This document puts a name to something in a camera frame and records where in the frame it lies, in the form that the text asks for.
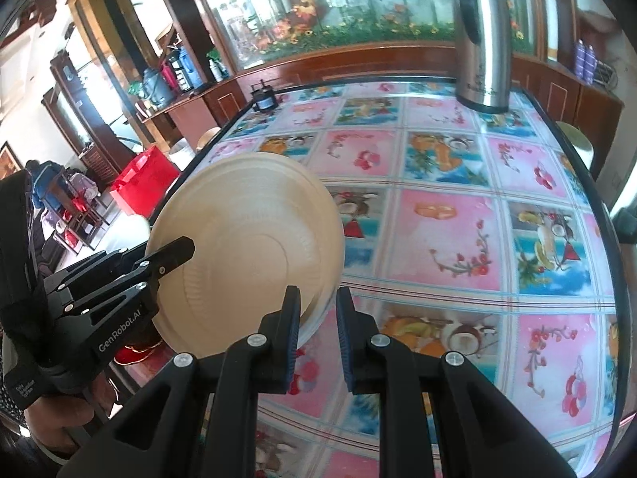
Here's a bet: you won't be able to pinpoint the printed floral tablecloth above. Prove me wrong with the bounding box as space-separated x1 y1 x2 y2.
107 80 624 478

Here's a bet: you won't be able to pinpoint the cream plastic bowl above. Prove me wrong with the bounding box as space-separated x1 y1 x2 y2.
146 153 346 355

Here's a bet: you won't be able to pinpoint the wooden glass display cabinet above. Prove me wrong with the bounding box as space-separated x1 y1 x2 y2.
149 0 624 126

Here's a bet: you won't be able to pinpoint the white round container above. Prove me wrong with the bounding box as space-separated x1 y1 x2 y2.
170 140 194 170

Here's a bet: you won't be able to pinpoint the person's dotted clothing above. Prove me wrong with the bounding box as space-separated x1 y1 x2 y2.
0 383 27 430

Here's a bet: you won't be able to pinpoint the red glass plate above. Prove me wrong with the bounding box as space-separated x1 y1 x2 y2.
113 343 161 365

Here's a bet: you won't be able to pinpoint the cream round pot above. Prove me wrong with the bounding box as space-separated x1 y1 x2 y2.
196 126 221 151

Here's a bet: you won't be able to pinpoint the person's left hand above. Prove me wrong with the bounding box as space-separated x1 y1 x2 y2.
26 392 98 455

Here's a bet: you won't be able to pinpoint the stainless steel thermos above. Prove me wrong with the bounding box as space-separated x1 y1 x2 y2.
451 0 514 115

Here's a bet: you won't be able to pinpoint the wooden chair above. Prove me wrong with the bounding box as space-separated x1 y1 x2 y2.
50 179 118 253

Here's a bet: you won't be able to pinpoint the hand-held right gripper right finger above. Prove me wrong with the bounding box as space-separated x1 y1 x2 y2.
336 287 574 478

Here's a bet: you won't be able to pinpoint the red shopping bag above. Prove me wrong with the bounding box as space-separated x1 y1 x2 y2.
110 145 180 213

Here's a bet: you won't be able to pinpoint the tall wooden glass cabinet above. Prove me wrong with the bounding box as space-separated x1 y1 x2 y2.
66 0 200 126

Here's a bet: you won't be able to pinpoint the artificial flowers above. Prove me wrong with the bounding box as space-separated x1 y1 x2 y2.
259 0 529 57

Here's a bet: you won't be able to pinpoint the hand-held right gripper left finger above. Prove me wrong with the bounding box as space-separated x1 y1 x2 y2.
57 285 302 478

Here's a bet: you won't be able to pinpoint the red flask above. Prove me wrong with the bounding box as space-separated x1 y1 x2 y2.
158 62 179 93

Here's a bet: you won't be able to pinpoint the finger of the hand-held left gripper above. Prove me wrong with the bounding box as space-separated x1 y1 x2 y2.
42 236 196 306
61 282 158 318

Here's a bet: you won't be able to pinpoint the blue and black bottle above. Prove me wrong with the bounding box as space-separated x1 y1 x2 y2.
167 45 205 92

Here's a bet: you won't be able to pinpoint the bundle of cables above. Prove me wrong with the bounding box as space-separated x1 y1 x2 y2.
594 60 618 91

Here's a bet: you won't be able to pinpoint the small black jar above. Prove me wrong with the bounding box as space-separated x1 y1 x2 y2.
251 80 279 113

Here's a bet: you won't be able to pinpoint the blue thermos jug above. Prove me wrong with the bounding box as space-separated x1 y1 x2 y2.
141 67 175 108

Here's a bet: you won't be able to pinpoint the low wooden side cabinet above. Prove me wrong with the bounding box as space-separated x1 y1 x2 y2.
139 77 250 146

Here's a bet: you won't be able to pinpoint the framed wall painting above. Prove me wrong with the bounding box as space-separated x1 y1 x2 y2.
0 140 22 180

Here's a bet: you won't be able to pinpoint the wooden corner cabinet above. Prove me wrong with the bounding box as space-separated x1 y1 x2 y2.
512 55 626 131

